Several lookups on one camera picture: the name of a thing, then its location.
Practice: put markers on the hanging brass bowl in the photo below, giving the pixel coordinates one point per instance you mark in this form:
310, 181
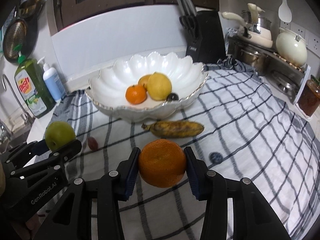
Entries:
30, 8

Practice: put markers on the yellow lemon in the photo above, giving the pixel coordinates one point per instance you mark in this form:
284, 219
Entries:
159, 86

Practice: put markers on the steel pot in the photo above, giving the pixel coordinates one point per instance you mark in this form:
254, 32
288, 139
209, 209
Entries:
252, 57

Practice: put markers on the dark plum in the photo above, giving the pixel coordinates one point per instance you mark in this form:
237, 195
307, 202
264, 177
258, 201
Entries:
172, 97

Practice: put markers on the red grape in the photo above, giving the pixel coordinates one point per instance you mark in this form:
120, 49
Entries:
92, 143

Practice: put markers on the overripe banana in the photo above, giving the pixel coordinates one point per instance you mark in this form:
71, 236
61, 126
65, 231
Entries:
174, 129

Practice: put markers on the blueberry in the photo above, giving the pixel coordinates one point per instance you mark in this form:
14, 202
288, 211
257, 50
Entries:
216, 158

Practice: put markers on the checkered grey white cloth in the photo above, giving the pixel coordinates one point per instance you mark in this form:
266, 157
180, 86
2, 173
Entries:
257, 134

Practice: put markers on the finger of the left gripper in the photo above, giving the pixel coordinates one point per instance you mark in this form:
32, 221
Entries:
58, 157
18, 156

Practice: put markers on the white scalloped bowl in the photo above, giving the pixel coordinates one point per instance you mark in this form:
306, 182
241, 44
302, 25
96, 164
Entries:
107, 90

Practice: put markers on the small mandarin orange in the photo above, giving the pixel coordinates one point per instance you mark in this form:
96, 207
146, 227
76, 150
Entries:
136, 94

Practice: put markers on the white rice spoon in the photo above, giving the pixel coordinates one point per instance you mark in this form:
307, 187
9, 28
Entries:
284, 12

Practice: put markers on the metal pot rack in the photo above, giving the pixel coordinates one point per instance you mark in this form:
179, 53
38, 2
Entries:
285, 77

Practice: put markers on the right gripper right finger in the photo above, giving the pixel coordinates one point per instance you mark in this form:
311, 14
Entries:
253, 216

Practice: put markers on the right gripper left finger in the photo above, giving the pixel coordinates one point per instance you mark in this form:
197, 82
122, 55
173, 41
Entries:
71, 217

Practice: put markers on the large orange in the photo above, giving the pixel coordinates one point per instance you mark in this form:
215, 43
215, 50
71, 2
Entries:
162, 163

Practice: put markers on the metal faucet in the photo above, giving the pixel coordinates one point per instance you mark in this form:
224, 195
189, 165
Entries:
27, 118

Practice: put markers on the green apple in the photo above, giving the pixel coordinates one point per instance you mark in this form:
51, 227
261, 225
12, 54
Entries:
58, 134

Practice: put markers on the green dish soap bottle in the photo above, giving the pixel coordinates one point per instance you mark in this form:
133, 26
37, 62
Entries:
29, 81

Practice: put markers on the black knife block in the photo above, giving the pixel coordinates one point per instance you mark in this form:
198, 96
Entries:
205, 39

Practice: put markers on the hanging colander pan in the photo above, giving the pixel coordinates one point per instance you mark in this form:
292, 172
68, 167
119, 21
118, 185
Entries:
13, 37

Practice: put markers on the blue pump bottle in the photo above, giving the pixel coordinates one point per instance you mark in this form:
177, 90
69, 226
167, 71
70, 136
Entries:
52, 80

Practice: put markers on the yellow mango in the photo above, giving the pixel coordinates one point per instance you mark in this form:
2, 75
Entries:
143, 81

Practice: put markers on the amber jar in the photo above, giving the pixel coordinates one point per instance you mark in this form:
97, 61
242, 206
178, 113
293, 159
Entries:
310, 98

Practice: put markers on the cream ceramic pot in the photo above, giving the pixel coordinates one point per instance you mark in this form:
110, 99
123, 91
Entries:
292, 47

